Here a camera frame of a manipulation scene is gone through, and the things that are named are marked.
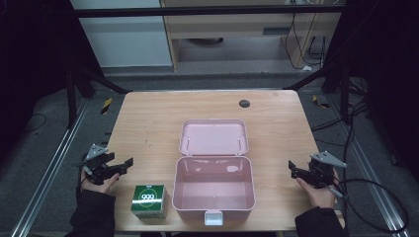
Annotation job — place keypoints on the yellow black striped tape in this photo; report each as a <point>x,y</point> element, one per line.
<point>106,106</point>
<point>320,102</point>

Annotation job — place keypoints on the black metal stand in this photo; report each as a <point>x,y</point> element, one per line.
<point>74,95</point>
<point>344,92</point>

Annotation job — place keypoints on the person's right hand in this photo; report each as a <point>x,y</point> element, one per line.
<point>318,196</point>

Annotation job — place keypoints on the pink plastic lidded box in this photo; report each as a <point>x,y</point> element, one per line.
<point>214,184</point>

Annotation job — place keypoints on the white cabinet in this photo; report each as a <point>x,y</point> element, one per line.
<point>125,39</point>

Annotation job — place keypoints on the person's left hand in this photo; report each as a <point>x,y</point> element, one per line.
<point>99,187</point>

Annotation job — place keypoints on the light wooden desk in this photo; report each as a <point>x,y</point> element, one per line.
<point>230,26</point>

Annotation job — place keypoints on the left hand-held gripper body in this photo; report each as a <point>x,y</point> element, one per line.
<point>97,164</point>

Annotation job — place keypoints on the green cardboard box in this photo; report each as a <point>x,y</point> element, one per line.
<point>149,201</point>

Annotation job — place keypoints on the black round table grommet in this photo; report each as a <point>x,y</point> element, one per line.
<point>244,103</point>

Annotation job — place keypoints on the black horizontal bar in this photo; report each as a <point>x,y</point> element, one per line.
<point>197,12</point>

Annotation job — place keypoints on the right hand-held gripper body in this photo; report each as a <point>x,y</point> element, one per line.
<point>322,171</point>

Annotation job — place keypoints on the aluminium floor rail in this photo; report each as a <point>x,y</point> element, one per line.
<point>49,168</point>
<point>365,164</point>

